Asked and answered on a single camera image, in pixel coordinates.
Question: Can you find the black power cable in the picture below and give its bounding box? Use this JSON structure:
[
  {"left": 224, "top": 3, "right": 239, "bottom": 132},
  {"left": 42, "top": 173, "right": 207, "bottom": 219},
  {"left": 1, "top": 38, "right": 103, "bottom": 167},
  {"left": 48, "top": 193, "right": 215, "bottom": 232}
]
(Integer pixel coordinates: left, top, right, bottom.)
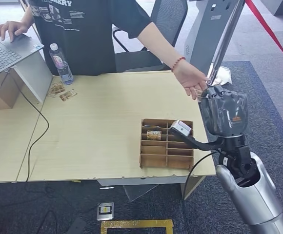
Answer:
[{"left": 14, "top": 82, "right": 50, "bottom": 183}]

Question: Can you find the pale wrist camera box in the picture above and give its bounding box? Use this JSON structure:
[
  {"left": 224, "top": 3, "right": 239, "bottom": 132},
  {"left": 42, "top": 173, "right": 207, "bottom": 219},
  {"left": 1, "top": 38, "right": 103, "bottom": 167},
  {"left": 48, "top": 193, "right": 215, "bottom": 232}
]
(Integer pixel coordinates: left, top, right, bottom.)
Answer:
[{"left": 169, "top": 120, "right": 193, "bottom": 138}]

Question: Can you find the red barrier belt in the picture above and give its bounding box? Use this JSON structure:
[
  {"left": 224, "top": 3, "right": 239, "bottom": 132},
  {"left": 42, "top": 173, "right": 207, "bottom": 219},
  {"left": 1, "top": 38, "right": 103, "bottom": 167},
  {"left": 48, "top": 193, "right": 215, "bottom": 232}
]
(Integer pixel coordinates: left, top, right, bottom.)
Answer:
[{"left": 244, "top": 0, "right": 283, "bottom": 71}]

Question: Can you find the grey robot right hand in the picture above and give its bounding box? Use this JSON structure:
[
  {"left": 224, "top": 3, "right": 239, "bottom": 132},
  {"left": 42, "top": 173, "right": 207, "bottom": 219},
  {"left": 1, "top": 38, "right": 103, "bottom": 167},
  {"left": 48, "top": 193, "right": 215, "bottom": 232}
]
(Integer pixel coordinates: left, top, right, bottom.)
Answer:
[{"left": 199, "top": 84, "right": 249, "bottom": 137}]

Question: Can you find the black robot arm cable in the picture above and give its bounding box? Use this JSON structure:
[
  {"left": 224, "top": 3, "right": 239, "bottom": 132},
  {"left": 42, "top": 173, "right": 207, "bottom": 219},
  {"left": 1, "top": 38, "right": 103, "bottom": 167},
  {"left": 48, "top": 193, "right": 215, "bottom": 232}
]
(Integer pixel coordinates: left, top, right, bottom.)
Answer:
[{"left": 182, "top": 150, "right": 222, "bottom": 234}]

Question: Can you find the cardboard slotted card organizer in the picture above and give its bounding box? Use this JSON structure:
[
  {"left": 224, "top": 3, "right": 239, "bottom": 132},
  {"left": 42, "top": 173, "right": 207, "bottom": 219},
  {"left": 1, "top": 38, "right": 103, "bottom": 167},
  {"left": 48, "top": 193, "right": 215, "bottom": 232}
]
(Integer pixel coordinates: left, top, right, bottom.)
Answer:
[{"left": 139, "top": 118, "right": 194, "bottom": 171}]

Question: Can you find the grey kiosk stand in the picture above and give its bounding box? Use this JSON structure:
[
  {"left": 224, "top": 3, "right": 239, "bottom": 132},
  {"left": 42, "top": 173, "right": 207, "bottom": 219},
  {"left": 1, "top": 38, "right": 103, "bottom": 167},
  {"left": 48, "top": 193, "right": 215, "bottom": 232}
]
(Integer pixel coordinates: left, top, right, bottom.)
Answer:
[{"left": 183, "top": 0, "right": 238, "bottom": 86}]

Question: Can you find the red bead bracelet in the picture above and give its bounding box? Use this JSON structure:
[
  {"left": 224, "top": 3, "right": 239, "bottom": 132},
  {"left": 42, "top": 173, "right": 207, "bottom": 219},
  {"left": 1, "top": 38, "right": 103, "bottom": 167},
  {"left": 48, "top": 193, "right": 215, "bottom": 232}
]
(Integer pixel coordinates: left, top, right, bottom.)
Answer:
[{"left": 170, "top": 56, "right": 186, "bottom": 73}]

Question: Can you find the person's right hand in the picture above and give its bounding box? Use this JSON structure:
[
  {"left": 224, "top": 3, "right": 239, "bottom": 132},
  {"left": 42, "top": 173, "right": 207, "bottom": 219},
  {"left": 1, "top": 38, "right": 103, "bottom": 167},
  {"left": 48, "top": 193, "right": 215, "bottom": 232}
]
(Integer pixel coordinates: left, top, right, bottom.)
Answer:
[{"left": 0, "top": 20, "right": 30, "bottom": 43}]

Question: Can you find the person's left hand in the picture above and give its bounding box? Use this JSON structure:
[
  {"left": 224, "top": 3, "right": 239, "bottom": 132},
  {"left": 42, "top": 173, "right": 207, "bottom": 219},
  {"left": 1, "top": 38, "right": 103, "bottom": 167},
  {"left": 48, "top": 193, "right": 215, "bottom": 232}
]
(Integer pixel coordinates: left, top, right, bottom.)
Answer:
[{"left": 173, "top": 59, "right": 209, "bottom": 101}]

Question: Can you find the white crumpled cloth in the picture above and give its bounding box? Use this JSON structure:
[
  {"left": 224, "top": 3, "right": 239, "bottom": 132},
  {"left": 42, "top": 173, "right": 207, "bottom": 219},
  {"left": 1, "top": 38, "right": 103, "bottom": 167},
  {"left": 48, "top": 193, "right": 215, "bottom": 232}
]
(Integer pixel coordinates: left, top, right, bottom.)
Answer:
[{"left": 209, "top": 63, "right": 232, "bottom": 86}]

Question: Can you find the silver floor socket plate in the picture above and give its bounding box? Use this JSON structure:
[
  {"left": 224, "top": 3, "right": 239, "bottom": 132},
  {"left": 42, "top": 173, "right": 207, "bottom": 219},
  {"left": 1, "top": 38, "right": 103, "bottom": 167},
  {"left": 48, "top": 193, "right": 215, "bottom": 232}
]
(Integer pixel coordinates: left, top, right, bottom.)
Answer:
[{"left": 96, "top": 202, "right": 114, "bottom": 221}]

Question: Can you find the person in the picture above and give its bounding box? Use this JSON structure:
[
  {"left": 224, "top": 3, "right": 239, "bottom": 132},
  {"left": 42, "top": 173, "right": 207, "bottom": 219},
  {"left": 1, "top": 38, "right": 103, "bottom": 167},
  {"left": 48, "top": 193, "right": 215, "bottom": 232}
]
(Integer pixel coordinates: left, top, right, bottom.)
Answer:
[{"left": 28, "top": 0, "right": 152, "bottom": 77}]

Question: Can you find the brown cardboard box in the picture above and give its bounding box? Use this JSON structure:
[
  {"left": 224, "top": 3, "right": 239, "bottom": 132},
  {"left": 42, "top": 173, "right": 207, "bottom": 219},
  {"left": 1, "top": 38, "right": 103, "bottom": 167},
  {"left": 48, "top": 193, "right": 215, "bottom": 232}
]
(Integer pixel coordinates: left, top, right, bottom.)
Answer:
[{"left": 0, "top": 68, "right": 25, "bottom": 111}]

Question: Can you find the clear plastic water bottle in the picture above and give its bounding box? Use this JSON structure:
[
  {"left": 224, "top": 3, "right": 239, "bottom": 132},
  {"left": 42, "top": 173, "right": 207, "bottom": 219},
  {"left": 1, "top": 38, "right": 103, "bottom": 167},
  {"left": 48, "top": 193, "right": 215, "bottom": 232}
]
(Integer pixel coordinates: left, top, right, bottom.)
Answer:
[{"left": 48, "top": 42, "right": 74, "bottom": 86}]

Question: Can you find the brown hotel card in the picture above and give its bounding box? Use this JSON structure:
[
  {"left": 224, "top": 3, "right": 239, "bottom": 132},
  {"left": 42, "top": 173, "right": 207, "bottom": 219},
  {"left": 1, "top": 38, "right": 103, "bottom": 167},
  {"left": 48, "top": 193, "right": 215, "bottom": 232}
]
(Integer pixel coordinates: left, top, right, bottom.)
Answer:
[{"left": 146, "top": 130, "right": 162, "bottom": 141}]

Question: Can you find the white slanted stand panel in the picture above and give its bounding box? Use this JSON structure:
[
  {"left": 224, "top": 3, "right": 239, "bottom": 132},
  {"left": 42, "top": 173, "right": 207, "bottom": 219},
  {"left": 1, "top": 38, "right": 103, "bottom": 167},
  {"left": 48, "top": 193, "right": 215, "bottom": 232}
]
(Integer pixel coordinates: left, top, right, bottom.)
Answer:
[{"left": 14, "top": 51, "right": 54, "bottom": 104}]

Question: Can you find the chrome barrier pole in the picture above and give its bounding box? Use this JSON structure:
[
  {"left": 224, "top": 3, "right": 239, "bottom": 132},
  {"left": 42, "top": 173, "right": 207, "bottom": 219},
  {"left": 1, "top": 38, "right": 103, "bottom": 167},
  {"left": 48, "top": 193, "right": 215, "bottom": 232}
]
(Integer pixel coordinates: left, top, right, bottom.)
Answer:
[{"left": 206, "top": 0, "right": 245, "bottom": 87}]

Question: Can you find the grey laptop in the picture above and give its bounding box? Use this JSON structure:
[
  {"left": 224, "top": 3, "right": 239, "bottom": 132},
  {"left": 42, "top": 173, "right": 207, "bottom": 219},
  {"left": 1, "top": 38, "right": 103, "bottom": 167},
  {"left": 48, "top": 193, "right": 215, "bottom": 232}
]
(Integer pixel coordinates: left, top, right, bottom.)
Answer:
[{"left": 0, "top": 32, "right": 44, "bottom": 79}]

